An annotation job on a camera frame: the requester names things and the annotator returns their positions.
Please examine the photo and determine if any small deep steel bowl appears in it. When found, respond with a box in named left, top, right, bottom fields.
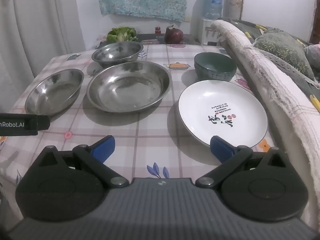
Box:
left=91, top=41, right=144, bottom=68

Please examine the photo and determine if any green broccoli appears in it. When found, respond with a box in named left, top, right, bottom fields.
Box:
left=107, top=27, right=138, bottom=43

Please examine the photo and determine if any pink cloth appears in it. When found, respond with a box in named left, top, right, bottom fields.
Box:
left=304, top=44, right=320, bottom=65

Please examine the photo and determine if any blue water jug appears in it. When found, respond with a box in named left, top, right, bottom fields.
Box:
left=204, top=0, right=224, bottom=20

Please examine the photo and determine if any plaid printed tablecloth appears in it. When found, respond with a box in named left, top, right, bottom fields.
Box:
left=0, top=41, right=275, bottom=205

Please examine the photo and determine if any small shallow steel plate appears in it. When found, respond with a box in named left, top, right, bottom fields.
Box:
left=24, top=68, right=85, bottom=116

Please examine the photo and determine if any large steel basin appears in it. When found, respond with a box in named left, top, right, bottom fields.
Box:
left=86, top=60, right=172, bottom=113

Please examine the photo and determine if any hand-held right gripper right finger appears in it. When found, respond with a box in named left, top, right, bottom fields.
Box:
left=195, top=135, right=288, bottom=188

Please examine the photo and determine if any rolled printed paper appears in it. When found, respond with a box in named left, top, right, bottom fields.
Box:
left=222, top=0, right=245, bottom=20

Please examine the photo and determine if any dark green ceramic bowl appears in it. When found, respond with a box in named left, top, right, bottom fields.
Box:
left=194, top=52, right=237, bottom=82

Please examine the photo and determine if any grey-green leaf pillow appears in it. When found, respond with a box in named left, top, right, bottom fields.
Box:
left=252, top=29, right=317, bottom=80

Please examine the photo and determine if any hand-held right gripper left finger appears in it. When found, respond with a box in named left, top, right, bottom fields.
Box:
left=37, top=135, right=130, bottom=188

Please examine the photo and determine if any grey blanket with yellow marks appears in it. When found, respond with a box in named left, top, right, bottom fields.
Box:
left=220, top=17, right=320, bottom=115

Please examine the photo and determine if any worn white sofa cover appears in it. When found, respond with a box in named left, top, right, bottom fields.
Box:
left=211, top=19, right=320, bottom=180

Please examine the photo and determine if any brown wooden frame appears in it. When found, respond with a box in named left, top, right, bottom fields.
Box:
left=309, top=0, right=320, bottom=46

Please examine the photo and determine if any white water dispenser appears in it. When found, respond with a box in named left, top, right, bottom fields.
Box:
left=199, top=17, right=225, bottom=46

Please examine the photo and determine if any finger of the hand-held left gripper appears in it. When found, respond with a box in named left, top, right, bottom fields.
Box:
left=37, top=115, right=51, bottom=130

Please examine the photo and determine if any white printed ceramic plate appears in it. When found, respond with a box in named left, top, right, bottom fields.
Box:
left=178, top=80, right=269, bottom=148

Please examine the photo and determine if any white curtain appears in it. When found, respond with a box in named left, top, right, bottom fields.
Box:
left=0, top=0, right=87, bottom=80

